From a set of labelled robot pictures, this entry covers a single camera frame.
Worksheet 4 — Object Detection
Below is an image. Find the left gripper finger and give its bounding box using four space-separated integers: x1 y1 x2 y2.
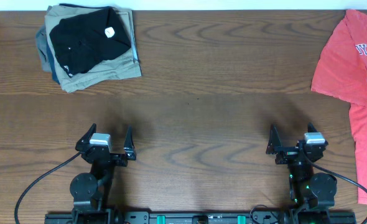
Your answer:
75 123 96 152
124 126 136 161

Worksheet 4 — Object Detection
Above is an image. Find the red printed t-shirt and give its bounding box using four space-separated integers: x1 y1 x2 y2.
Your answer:
311 10 367 204

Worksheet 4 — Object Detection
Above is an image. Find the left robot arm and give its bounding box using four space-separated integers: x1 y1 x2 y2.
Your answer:
70 124 136 224

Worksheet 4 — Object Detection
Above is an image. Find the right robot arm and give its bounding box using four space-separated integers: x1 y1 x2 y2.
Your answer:
266 124 337 223

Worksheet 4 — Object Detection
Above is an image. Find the khaki folded garment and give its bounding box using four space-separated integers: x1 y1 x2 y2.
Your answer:
44 4 142 93

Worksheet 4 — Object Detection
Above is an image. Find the black folded shirt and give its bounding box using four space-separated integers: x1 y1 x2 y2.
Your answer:
49 7 131 77

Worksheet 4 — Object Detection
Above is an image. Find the grey folded garment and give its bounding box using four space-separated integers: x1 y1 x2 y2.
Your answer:
35 25 51 72

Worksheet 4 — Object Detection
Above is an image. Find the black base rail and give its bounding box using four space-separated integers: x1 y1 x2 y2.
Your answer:
44 210 356 224

